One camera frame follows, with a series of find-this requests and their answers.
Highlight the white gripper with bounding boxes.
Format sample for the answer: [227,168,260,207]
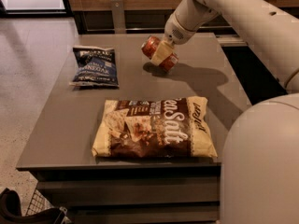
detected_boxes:
[150,14,195,65]

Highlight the red coke can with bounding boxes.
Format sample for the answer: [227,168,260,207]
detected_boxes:
[141,35,178,72]

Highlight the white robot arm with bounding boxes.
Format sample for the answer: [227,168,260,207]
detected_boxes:
[164,0,299,224]

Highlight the blue vinegar chip bag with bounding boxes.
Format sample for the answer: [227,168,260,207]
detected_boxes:
[70,46,119,88]

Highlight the brown sea salt chip bag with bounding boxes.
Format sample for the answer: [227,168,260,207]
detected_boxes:
[92,96,217,158]

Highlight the grey cabinet drawers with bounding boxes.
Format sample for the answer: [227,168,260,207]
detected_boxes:
[29,163,222,224]

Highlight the black chair with mesh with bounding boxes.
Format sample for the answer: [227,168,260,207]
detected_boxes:
[0,188,67,224]

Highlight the left metal wall bracket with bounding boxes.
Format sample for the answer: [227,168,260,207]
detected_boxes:
[110,0,126,34]

